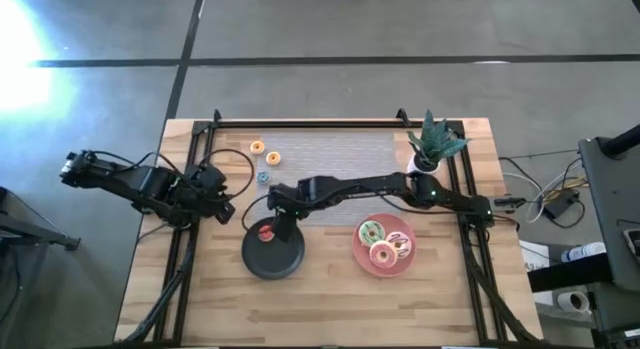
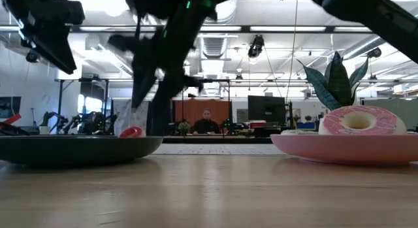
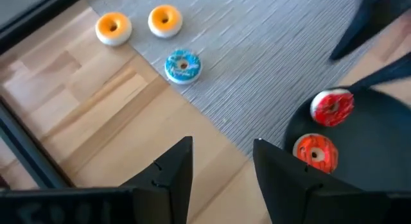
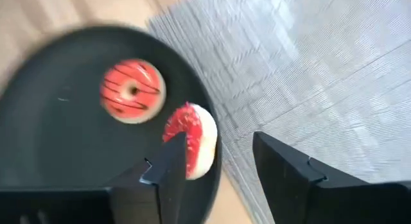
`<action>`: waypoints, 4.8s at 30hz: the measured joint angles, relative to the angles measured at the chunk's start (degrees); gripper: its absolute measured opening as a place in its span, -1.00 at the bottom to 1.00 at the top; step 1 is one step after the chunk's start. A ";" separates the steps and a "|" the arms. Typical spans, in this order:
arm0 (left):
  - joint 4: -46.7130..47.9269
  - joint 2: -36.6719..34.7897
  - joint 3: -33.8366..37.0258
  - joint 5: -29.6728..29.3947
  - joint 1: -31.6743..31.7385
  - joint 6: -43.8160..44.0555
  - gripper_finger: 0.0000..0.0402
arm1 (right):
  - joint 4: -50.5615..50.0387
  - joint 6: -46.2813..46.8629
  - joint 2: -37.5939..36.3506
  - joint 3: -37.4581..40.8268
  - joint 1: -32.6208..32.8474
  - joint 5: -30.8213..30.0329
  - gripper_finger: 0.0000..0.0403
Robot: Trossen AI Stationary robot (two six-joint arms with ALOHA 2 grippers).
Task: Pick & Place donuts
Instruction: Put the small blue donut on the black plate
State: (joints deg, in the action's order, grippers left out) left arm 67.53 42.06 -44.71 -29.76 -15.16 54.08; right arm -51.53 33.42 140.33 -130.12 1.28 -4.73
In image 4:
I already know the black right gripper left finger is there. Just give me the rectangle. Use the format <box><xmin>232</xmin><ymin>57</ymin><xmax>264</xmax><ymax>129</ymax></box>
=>
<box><xmin>107</xmin><ymin>132</ymin><xmax>188</xmax><ymax>224</ymax></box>

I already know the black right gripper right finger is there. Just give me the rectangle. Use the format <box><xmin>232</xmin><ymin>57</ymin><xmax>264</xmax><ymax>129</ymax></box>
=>
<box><xmin>252</xmin><ymin>131</ymin><xmax>370</xmax><ymax>224</ymax></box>

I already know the red sprinkled donut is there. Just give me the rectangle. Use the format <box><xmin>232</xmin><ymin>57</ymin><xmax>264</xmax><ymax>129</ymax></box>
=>
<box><xmin>162</xmin><ymin>101</ymin><xmax>219</xmax><ymax>181</ymax></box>

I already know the orange dark-striped donut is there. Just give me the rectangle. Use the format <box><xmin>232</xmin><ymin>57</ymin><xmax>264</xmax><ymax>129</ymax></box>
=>
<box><xmin>99</xmin><ymin>58</ymin><xmax>168</xmax><ymax>125</ymax></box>

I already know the grey woven placemat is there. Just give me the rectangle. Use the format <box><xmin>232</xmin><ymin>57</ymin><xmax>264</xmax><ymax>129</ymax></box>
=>
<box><xmin>147</xmin><ymin>0</ymin><xmax>411</xmax><ymax>224</ymax></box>

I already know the black round plate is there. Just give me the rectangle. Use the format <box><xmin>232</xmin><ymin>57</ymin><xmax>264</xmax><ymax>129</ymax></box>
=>
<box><xmin>0</xmin><ymin>24</ymin><xmax>223</xmax><ymax>224</ymax></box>

